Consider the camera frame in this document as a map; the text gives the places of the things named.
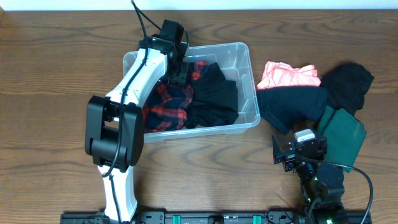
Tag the pink folded garment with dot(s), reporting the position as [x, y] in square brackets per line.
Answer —
[278, 74]

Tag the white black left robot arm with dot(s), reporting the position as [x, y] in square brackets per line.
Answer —
[114, 135]

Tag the navy folded garment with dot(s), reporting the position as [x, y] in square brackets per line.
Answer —
[284, 106]

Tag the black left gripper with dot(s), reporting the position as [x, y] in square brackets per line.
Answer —
[183, 78]

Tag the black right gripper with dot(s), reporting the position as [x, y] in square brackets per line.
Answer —
[290, 157]

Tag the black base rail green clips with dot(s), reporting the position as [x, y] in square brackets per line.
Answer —
[214, 218]

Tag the dark green garment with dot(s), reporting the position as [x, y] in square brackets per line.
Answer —
[345, 135]

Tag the clear plastic storage bin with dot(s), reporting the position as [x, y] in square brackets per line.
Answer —
[235, 63]

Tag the red navy plaid shirt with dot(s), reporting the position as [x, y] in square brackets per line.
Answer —
[167, 105]

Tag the black garment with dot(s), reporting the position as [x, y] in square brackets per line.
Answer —
[215, 99]
[347, 84]

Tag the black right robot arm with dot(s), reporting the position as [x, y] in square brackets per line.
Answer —
[321, 184]

